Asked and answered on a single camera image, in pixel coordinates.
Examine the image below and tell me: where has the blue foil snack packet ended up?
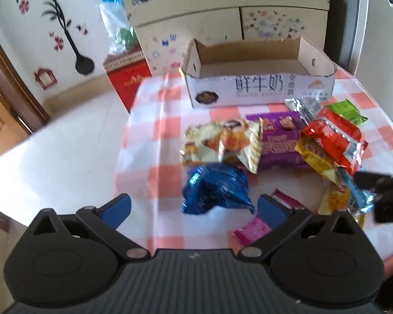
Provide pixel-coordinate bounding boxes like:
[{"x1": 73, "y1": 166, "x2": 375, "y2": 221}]
[{"x1": 182, "y1": 163, "x2": 256, "y2": 216}]

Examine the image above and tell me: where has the orange white checkered tablecloth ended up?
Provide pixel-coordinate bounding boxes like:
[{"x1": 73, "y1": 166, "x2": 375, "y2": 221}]
[{"x1": 113, "y1": 62, "x2": 393, "y2": 270}]

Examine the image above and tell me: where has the cardboard box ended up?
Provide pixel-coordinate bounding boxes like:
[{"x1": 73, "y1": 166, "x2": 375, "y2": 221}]
[{"x1": 178, "y1": 36, "x2": 338, "y2": 109}]

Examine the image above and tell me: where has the wooden door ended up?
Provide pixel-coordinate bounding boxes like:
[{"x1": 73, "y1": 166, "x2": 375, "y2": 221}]
[{"x1": 0, "y1": 16, "x2": 51, "y2": 159}]

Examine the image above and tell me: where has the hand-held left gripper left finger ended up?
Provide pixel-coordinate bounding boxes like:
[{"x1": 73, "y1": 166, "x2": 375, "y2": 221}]
[{"x1": 29, "y1": 194, "x2": 151, "y2": 263}]

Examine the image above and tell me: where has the pink snack packet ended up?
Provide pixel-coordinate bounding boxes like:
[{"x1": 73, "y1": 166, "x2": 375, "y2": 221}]
[{"x1": 233, "y1": 188, "x2": 310, "y2": 246}]

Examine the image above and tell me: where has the cream croissant snack packet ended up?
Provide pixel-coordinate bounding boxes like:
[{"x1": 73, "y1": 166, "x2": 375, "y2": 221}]
[{"x1": 179, "y1": 118, "x2": 265, "y2": 175}]

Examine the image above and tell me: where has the purple snack packet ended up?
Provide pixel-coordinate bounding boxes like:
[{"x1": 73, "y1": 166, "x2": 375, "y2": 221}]
[{"x1": 245, "y1": 111, "x2": 312, "y2": 171}]

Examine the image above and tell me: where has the grey refrigerator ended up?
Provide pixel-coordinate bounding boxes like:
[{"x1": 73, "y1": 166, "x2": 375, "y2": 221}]
[{"x1": 327, "y1": 0, "x2": 393, "y2": 138}]

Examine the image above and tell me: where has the blue clear plastic bag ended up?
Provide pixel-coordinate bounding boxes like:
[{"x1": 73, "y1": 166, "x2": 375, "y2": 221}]
[{"x1": 87, "y1": 0, "x2": 141, "y2": 56}]

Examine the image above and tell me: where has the light blue snack packet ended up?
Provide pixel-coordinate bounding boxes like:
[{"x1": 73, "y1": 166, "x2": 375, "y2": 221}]
[{"x1": 337, "y1": 167, "x2": 377, "y2": 228}]

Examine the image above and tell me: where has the cream cabinet with stickers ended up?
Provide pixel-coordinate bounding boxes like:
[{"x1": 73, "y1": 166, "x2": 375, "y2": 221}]
[{"x1": 113, "y1": 0, "x2": 331, "y2": 76}]

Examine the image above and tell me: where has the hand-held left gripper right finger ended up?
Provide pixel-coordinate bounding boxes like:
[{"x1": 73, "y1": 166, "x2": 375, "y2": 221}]
[{"x1": 237, "y1": 194, "x2": 362, "y2": 263}]

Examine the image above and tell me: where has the yellow snack packet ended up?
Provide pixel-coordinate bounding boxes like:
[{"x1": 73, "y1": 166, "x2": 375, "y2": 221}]
[{"x1": 295, "y1": 137, "x2": 352, "y2": 216}]

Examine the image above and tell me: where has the green snack packet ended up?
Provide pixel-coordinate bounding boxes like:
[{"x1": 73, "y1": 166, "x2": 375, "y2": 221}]
[{"x1": 326, "y1": 101, "x2": 369, "y2": 125}]

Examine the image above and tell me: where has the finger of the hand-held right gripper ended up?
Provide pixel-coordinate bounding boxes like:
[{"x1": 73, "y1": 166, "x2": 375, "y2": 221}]
[{"x1": 353, "y1": 170, "x2": 392, "y2": 192}]

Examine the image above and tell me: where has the red gift box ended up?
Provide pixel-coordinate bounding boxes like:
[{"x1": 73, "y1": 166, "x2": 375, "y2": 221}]
[{"x1": 103, "y1": 51, "x2": 153, "y2": 113}]

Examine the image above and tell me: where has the silver foil snack packet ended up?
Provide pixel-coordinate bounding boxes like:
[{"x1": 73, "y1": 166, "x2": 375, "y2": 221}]
[{"x1": 284, "y1": 98, "x2": 323, "y2": 125}]

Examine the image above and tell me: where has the red orange snack packet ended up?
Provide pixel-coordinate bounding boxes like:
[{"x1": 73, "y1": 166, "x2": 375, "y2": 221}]
[{"x1": 301, "y1": 107, "x2": 369, "y2": 176}]

